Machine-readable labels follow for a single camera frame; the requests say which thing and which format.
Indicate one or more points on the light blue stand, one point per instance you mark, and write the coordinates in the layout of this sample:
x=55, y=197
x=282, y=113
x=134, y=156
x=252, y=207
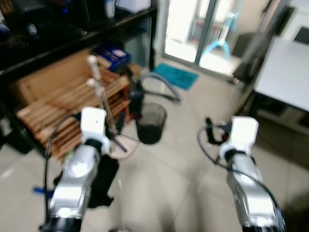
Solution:
x=218, y=46

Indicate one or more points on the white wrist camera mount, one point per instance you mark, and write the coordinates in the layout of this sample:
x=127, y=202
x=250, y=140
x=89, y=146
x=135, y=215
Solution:
x=92, y=123
x=244, y=133

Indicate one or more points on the black bag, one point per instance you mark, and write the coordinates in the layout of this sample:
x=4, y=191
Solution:
x=104, y=183

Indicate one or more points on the black shelf unit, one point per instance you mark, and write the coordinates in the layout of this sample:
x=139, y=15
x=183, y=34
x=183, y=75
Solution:
x=58, y=29

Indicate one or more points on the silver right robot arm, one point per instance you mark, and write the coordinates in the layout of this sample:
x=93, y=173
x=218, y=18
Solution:
x=251, y=193

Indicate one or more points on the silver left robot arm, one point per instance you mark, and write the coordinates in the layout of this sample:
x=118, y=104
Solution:
x=76, y=176

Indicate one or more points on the white table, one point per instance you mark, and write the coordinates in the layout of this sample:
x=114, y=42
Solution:
x=285, y=72

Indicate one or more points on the white box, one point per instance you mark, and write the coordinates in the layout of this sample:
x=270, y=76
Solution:
x=133, y=5

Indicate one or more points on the teal floor mat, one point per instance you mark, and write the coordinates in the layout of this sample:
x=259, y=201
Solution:
x=175, y=76

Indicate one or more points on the glass sliding door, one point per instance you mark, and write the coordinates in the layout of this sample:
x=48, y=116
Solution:
x=203, y=29

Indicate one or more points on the wooden slatted rack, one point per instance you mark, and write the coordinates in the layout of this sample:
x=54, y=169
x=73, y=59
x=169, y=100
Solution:
x=53, y=113

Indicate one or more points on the stand with white knobs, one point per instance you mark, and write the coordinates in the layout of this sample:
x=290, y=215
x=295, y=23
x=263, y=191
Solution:
x=93, y=67

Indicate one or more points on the blue printed box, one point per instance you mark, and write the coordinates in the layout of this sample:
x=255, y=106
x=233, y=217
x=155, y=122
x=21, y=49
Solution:
x=112, y=57

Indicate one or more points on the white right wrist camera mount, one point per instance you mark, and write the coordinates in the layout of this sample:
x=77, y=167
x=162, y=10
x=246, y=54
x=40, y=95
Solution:
x=244, y=133

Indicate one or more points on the black mesh waste bin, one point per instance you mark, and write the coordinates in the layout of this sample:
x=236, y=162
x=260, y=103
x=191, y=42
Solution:
x=150, y=123

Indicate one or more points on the white appliance with dark window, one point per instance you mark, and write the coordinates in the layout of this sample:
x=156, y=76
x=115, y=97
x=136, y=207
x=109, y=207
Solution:
x=299, y=21

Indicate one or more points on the brown cardboard box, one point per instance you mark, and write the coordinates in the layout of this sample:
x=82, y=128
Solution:
x=48, y=79

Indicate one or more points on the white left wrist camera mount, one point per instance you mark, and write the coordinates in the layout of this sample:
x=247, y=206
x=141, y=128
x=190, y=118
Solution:
x=92, y=123

